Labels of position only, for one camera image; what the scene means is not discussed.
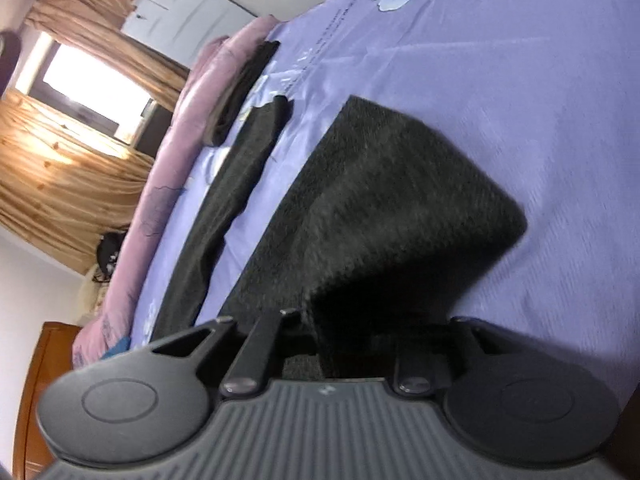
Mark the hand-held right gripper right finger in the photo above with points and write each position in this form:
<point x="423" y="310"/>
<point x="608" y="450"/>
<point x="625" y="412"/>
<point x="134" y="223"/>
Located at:
<point x="425" y="372"/>

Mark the black knit pants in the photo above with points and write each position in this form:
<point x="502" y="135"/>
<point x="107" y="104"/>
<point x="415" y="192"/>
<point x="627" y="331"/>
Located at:
<point x="390" y="200"/>

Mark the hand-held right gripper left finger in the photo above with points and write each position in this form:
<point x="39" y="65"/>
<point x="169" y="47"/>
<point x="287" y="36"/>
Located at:
<point x="257" y="347"/>

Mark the purple flower printed bed sheet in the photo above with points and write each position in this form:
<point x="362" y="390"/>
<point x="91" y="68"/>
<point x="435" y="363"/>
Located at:
<point x="500" y="85"/>

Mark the folded dark grey pants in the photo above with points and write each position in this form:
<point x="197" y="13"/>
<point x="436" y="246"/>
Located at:
<point x="240" y="95"/>

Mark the window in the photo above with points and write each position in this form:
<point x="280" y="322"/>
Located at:
<point x="85" y="85"/>

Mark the pink flower printed quilt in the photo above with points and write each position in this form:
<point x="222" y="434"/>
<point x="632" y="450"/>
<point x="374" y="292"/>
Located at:
<point x="170" y="160"/>

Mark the teal folded cloth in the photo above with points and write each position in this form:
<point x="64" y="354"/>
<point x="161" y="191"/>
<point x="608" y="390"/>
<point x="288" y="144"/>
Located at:
<point x="117" y="349"/>

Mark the tan curtain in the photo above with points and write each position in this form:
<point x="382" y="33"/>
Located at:
<point x="55" y="185"/>
<point x="110" y="25"/>

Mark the white cabinet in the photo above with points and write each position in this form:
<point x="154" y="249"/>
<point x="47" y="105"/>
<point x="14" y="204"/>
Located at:
<point x="190" y="10"/>

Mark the wooden headboard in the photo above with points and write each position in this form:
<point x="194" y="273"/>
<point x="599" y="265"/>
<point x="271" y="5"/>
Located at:
<point x="40" y="385"/>

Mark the black bag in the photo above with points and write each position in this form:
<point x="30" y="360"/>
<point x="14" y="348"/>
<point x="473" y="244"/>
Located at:
<point x="109" y="255"/>

